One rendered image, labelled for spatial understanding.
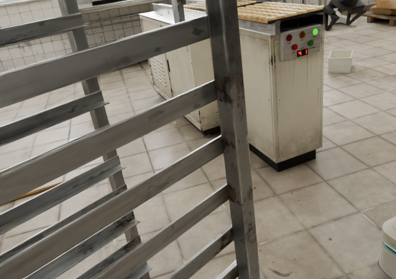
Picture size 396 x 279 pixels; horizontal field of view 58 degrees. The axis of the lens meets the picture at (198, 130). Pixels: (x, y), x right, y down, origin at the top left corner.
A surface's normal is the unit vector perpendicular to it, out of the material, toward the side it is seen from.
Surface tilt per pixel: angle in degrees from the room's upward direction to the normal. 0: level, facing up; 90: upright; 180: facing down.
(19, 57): 90
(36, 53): 90
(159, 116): 90
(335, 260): 0
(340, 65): 90
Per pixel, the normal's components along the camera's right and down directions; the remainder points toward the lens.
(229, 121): -0.71, 0.39
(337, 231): -0.14, -0.89
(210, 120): 0.38, 0.35
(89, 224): 0.69, 0.22
